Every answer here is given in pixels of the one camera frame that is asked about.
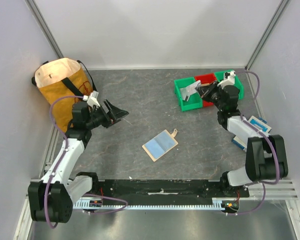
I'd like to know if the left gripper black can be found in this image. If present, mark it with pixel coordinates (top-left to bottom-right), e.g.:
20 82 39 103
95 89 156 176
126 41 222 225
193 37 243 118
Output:
85 99 129 130

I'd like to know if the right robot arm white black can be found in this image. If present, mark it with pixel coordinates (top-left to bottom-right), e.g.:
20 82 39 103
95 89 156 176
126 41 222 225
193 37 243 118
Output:
195 82 289 197

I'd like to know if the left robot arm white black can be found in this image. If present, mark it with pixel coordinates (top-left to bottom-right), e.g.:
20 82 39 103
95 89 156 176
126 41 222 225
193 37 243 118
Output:
28 100 129 228

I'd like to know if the silver card in bin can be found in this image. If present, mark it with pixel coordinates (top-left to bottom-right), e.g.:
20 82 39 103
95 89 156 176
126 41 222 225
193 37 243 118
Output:
179 87 189 99

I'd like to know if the red plastic bin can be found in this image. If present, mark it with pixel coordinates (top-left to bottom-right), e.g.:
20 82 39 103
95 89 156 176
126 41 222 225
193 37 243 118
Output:
194 73 217 108

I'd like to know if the left green plastic bin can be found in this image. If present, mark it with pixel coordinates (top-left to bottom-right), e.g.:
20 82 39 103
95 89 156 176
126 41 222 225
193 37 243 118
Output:
174 77 203 112

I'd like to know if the green plastic bin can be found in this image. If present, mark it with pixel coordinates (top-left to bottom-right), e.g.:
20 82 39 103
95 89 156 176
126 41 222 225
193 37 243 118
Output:
174 77 203 112
214 69 245 100

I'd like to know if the right green plastic bin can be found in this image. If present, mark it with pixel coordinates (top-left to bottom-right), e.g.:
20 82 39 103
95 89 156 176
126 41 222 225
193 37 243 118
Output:
214 69 245 100

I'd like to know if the yellow paper tote bag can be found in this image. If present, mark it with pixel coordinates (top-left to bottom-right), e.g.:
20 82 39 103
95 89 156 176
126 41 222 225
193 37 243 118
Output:
31 57 97 132

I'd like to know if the blue razor package box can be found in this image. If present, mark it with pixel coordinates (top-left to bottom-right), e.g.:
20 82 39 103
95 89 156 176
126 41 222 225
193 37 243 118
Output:
231 116 272 152

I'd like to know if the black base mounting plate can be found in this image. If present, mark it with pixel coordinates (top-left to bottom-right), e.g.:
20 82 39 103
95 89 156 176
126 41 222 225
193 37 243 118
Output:
90 179 250 205

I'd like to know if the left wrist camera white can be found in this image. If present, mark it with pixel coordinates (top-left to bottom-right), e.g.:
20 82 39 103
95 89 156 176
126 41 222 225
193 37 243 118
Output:
82 90 100 110

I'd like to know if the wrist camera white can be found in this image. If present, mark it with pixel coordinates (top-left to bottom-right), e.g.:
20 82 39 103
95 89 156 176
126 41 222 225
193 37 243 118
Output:
82 90 100 110
217 70 236 89

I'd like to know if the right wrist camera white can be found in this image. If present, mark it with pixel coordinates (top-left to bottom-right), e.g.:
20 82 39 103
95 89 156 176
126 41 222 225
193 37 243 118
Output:
217 70 236 89

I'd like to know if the slotted cable duct rail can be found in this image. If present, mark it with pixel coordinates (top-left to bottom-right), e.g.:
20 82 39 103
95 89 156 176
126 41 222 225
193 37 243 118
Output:
73 198 225 211

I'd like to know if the aluminium frame profile rail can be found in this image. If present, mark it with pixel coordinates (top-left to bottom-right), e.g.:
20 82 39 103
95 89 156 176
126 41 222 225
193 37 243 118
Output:
24 178 299 201

